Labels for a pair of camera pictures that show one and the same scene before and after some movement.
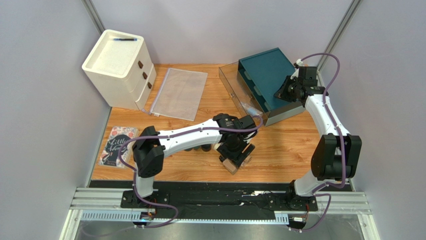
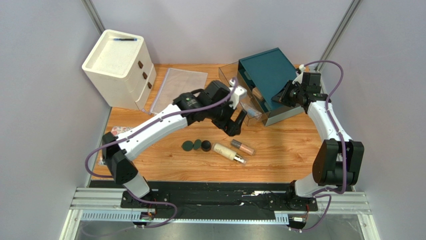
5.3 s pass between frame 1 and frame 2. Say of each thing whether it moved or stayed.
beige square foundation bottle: moved
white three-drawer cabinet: stayed
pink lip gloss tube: moved
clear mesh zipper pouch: stayed
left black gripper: moved
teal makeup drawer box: stayed
